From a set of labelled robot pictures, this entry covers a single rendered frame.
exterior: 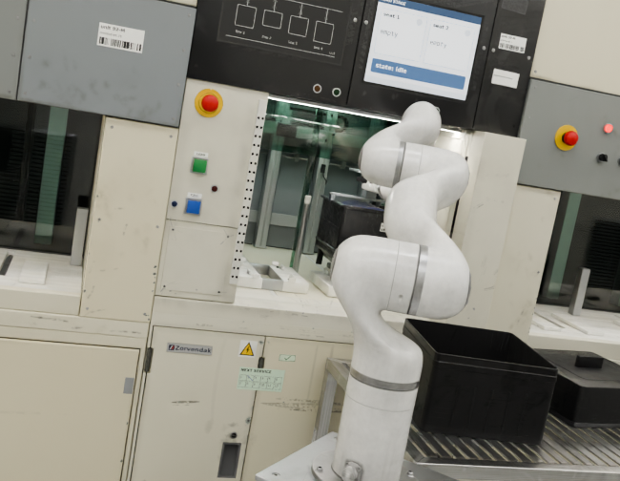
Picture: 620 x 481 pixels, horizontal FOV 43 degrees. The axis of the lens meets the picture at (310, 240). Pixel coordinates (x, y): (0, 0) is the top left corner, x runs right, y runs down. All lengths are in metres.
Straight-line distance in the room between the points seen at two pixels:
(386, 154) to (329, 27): 0.47
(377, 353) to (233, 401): 0.83
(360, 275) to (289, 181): 1.64
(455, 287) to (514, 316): 1.00
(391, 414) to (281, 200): 1.66
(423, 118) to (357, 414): 0.68
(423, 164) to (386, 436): 0.57
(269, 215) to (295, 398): 0.91
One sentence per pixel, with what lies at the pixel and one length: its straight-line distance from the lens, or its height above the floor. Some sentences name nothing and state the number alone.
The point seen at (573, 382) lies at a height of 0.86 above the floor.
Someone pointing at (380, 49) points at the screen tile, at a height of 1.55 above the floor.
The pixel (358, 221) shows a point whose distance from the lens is 2.25.
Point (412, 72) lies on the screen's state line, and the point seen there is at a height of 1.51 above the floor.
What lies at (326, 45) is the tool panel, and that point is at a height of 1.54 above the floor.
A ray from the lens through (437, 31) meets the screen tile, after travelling 2.08.
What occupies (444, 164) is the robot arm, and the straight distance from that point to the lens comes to 1.61.
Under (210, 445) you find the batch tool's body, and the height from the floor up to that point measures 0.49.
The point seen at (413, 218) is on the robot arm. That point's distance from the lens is 1.43.
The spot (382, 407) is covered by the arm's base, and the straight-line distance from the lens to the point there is 1.34.
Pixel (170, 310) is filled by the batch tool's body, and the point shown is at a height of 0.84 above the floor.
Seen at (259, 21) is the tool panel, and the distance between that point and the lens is 1.94.
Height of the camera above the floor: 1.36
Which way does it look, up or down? 9 degrees down
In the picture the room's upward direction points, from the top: 10 degrees clockwise
